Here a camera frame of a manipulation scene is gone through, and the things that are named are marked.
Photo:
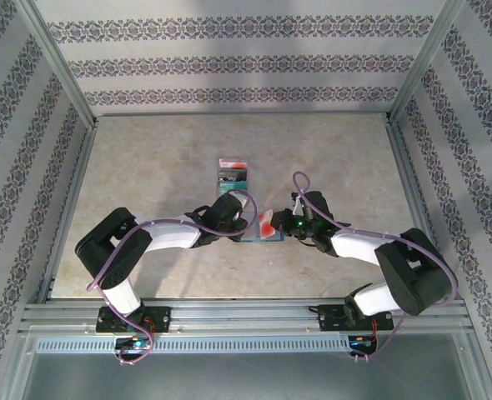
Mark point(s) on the red and white card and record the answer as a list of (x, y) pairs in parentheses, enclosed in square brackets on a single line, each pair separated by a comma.
[(267, 227), (233, 163)]

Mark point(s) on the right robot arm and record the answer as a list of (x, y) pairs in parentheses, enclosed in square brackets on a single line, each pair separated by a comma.
[(354, 246)]

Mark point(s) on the black card with gold chip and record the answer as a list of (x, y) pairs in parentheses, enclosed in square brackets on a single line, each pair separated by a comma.
[(231, 171)]

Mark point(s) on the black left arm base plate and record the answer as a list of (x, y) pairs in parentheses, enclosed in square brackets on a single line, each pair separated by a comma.
[(162, 318)]

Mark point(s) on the aluminium table side rail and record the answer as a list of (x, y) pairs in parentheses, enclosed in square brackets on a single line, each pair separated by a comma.
[(407, 166), (69, 208)]

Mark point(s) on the aluminium frame post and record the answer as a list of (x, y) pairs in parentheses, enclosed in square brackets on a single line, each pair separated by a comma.
[(423, 62), (58, 62)]

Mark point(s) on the aluminium mounting rail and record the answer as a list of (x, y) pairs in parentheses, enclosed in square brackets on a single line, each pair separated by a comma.
[(237, 316)]

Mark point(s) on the clear acrylic card stand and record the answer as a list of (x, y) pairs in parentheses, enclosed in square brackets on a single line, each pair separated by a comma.
[(219, 183)]

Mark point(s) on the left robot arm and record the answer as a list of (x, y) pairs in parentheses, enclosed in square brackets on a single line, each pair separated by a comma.
[(167, 235)]

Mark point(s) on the aluminium table back rail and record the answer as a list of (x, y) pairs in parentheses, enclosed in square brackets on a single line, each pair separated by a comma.
[(242, 113)]

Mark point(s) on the green AION chip card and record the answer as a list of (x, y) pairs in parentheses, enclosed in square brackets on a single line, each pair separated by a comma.
[(233, 183)]

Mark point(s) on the blue leather card holder wallet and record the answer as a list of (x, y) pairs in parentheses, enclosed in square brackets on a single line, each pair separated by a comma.
[(254, 238)]

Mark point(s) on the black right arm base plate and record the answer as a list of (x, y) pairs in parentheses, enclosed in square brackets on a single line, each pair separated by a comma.
[(329, 321)]

